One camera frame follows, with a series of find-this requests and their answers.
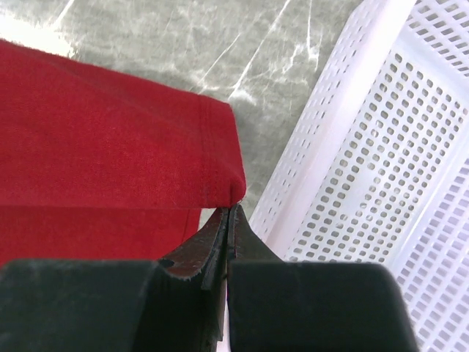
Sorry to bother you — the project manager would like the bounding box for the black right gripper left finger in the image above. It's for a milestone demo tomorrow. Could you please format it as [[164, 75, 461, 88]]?
[[1, 208, 229, 351]]

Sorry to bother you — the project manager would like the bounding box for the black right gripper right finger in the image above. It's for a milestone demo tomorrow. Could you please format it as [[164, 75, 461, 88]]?
[[227, 205, 418, 351]]

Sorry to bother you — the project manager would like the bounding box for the red t shirt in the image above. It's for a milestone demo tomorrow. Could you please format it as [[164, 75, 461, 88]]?
[[1, 41, 246, 263]]

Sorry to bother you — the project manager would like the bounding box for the white plastic basket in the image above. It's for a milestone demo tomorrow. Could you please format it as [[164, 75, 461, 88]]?
[[250, 1, 468, 351]]

